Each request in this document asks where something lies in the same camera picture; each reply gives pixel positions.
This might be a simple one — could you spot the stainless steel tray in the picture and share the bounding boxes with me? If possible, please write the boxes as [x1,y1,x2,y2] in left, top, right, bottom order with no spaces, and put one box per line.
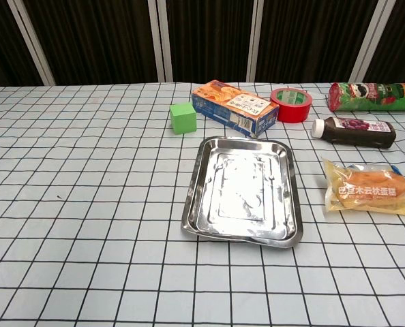
[181,136,304,250]

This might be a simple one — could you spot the dark grape juice bottle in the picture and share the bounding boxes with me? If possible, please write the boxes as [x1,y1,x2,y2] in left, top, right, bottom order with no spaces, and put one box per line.
[311,116,397,150]

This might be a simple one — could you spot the green cube block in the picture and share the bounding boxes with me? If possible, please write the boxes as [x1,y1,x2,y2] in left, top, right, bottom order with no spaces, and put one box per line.
[169,102,198,135]

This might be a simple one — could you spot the white checkered tablecloth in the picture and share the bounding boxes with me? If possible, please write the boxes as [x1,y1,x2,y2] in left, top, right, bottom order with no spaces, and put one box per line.
[0,81,405,327]

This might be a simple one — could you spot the dark curtain panel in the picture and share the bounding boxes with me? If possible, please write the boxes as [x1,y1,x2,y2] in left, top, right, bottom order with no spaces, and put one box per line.
[21,0,159,86]
[164,0,256,83]
[255,0,379,83]

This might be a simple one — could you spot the green chips can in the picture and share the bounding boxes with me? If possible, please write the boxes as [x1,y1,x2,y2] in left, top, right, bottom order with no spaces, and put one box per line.
[327,82,405,113]

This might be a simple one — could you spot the red tape roll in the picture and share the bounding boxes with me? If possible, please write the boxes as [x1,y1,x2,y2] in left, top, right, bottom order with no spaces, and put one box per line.
[269,87,313,123]

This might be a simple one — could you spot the orange and blue cracker box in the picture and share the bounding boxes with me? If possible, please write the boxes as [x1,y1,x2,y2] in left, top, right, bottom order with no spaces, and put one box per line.
[191,80,280,138]

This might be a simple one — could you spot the white screen frame post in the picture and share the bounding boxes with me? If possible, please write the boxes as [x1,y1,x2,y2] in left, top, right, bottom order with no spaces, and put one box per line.
[147,0,174,83]
[348,0,389,83]
[5,0,56,87]
[246,0,266,82]

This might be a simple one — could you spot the packaged bread in clear wrapper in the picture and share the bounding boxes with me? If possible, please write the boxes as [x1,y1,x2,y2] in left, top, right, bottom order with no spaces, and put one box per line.
[321,157,405,218]

